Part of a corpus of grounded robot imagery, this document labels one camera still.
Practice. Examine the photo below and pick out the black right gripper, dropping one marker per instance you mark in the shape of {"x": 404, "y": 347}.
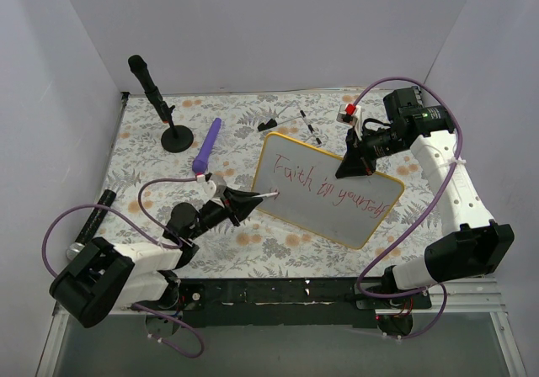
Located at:
{"x": 359, "y": 151}

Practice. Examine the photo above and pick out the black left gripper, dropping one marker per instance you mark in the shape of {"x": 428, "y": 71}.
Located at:
{"x": 230, "y": 207}

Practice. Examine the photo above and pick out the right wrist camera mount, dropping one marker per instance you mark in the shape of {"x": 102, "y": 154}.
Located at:
{"x": 351, "y": 115}

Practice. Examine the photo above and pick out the yellow framed whiteboard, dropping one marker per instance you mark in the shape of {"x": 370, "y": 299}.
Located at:
{"x": 307, "y": 194}

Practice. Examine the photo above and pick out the wire whiteboard stand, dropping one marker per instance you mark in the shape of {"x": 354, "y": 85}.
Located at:
{"x": 292, "y": 120}

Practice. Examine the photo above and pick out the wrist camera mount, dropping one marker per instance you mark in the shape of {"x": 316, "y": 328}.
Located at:
{"x": 213, "y": 185}
{"x": 351, "y": 115}

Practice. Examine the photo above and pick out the white red marker pen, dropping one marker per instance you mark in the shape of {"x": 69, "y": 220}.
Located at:
{"x": 267, "y": 195}

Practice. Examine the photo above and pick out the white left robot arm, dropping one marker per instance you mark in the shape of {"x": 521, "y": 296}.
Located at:
{"x": 105, "y": 276}

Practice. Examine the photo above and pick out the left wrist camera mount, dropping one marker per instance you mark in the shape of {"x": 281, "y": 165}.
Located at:
{"x": 213, "y": 185}

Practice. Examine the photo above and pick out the aluminium frame rail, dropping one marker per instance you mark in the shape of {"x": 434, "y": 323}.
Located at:
{"x": 473, "y": 294}

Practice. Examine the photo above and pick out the black flashlight silver head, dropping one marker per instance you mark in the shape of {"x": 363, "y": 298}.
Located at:
{"x": 92, "y": 224}

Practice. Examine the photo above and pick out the black microphone on stand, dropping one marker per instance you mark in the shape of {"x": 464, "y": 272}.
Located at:
{"x": 176, "y": 138}

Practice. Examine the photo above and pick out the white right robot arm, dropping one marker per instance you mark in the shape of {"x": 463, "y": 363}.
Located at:
{"x": 473, "y": 243}

